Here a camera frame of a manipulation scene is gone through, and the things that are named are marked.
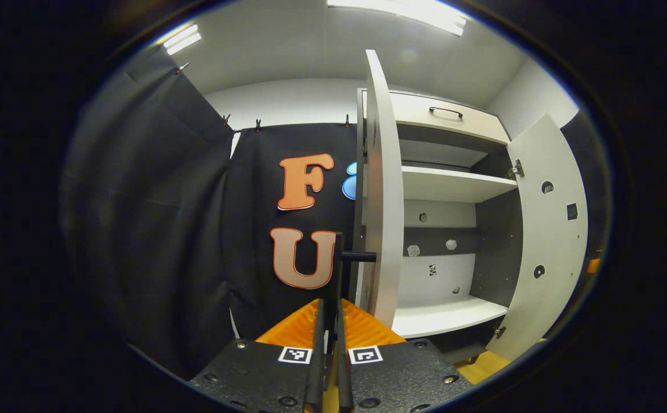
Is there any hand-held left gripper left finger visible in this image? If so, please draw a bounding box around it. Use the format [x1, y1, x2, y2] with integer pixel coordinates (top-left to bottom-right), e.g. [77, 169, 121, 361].
[187, 297, 327, 413]

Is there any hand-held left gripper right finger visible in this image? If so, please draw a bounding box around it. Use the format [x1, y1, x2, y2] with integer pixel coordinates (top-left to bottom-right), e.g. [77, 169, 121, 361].
[333, 297, 475, 413]

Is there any cream cabinet door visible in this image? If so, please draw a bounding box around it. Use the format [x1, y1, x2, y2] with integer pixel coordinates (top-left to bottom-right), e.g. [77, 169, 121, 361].
[486, 114, 590, 362]
[354, 49, 405, 329]

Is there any cream double-door shoe cabinet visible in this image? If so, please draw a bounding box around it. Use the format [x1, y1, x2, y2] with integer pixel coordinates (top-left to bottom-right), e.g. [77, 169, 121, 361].
[352, 49, 590, 365]

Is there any black door handle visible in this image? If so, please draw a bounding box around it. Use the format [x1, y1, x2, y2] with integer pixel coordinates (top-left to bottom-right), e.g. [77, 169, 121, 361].
[325, 231, 378, 350]

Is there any white cabinet bottom shelf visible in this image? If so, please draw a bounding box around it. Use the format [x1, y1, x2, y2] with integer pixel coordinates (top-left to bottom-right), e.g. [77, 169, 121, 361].
[391, 295, 510, 340]

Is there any white cabinet shelf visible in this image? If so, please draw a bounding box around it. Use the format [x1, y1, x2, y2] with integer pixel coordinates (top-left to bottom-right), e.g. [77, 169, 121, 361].
[391, 295, 510, 340]
[401, 165, 519, 204]

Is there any cream cabinet drawer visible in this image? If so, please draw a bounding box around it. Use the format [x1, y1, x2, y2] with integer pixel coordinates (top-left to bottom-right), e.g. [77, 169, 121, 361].
[388, 91, 511, 145]

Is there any small ceiling light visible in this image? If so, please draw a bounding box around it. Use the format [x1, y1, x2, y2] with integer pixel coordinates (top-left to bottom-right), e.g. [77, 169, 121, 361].
[163, 23, 203, 56]

